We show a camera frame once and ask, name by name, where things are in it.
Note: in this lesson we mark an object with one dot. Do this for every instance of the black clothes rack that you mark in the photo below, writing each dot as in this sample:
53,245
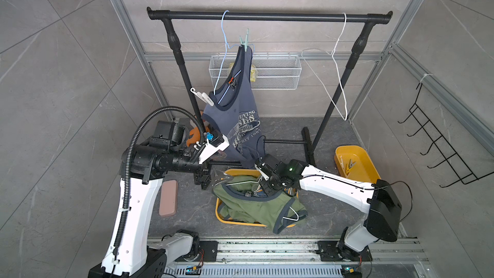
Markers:
368,20

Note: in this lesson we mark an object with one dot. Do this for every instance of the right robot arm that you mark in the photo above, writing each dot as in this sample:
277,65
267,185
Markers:
378,203

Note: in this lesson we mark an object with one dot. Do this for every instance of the green clothespin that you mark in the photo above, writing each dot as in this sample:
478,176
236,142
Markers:
244,41

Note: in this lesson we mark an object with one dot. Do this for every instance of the white clothespin on rack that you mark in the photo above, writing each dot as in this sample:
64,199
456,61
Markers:
202,96

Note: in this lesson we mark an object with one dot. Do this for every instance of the black wall hook rack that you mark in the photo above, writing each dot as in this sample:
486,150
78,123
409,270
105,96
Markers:
448,155

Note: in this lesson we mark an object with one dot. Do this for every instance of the white wire mesh basket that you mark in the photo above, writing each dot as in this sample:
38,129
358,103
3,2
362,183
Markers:
269,72

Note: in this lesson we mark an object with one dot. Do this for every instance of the green tank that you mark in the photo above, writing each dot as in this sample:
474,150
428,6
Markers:
262,204

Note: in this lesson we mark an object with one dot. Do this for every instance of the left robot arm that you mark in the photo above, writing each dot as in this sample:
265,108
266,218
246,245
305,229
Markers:
143,169

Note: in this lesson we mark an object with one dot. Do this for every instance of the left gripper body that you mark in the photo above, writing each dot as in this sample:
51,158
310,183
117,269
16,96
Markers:
199,177

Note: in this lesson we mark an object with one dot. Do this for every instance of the light blue wire hanger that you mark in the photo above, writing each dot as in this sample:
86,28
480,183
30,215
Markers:
227,47

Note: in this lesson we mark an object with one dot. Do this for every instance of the white clothespin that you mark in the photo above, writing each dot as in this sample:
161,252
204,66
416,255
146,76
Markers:
202,96
351,163

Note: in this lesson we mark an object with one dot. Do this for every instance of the navy blue tank top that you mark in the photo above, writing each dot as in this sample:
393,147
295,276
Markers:
234,113

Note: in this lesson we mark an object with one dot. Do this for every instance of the yellow clothespin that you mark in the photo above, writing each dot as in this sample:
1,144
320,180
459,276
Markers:
347,170

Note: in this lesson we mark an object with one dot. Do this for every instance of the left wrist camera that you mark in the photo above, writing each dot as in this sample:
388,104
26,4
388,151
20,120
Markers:
213,143

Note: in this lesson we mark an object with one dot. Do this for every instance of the metal base rail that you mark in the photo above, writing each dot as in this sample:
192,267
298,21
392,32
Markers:
301,257

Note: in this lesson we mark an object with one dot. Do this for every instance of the large yellow tray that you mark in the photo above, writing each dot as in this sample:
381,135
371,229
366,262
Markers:
241,201

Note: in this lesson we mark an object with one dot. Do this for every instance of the orange toy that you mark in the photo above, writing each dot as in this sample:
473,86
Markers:
194,136

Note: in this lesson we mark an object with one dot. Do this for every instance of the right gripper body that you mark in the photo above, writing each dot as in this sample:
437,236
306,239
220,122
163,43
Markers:
270,185

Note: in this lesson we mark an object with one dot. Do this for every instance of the small yellow bin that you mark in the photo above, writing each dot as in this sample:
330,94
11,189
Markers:
364,169

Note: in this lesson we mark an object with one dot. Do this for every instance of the white clothespin top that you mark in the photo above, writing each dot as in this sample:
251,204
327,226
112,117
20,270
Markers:
351,163

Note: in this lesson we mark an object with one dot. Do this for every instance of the pink rectangular block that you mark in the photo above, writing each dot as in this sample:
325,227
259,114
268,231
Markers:
168,199

